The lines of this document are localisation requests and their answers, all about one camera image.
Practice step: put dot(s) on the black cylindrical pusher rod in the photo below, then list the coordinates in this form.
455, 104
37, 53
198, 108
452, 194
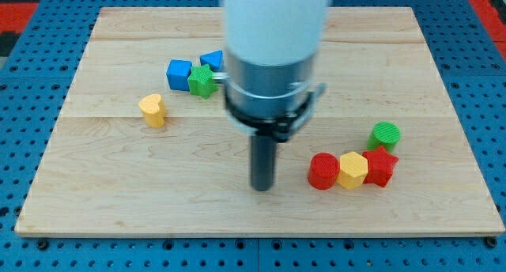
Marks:
262, 162

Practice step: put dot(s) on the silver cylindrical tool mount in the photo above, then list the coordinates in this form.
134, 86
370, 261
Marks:
270, 100

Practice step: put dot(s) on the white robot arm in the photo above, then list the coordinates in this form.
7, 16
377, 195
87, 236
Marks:
270, 49

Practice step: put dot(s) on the blue cube block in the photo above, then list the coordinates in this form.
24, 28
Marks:
177, 74

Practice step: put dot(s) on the yellow heart block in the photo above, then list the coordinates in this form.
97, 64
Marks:
153, 110

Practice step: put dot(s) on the red cylinder block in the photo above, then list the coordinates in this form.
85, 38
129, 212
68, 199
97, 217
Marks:
323, 171

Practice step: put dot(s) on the blue triangle block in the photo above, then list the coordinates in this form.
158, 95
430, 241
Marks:
213, 59

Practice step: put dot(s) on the green star block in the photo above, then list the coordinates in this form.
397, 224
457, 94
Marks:
201, 82

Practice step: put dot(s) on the yellow hexagon block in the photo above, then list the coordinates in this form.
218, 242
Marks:
353, 170

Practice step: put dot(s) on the red star block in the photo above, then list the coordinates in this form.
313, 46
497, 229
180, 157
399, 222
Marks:
381, 165

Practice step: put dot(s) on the wooden board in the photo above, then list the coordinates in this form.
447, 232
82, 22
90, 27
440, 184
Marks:
106, 173

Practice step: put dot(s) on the green cylinder block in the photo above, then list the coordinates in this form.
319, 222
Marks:
386, 134

